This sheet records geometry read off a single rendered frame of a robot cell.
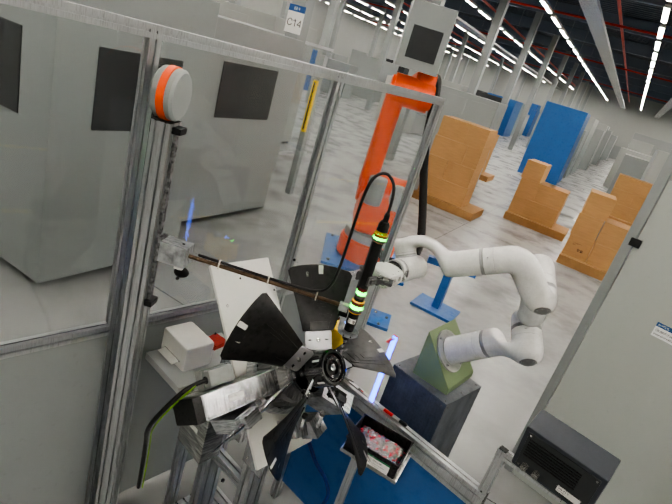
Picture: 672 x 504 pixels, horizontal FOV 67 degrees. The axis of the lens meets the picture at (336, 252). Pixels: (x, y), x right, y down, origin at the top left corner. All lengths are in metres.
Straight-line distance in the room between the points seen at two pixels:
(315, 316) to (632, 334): 1.98
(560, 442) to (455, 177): 8.12
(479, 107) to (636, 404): 9.57
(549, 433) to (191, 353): 1.28
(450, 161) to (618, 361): 6.92
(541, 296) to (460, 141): 7.98
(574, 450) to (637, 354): 1.48
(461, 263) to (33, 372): 1.49
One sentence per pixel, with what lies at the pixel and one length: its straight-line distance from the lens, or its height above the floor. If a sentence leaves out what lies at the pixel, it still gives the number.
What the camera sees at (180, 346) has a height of 0.96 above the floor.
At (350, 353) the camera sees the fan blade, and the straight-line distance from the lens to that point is 1.83.
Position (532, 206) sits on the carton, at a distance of 10.83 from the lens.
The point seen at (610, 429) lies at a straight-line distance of 3.41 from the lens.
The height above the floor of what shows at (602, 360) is 0.98.
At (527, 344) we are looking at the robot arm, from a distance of 2.13.
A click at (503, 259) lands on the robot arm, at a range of 1.72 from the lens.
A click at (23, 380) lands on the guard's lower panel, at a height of 0.85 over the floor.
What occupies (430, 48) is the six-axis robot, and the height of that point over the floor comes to 2.38.
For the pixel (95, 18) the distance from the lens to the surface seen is 1.65.
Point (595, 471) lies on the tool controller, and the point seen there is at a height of 1.23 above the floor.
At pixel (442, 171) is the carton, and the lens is 9.72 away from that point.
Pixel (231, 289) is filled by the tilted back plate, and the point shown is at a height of 1.29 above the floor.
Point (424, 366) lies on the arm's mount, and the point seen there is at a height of 0.99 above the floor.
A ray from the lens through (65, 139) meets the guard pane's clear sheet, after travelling 1.70.
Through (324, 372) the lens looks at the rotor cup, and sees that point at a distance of 1.64.
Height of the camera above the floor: 2.13
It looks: 21 degrees down
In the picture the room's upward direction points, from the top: 17 degrees clockwise
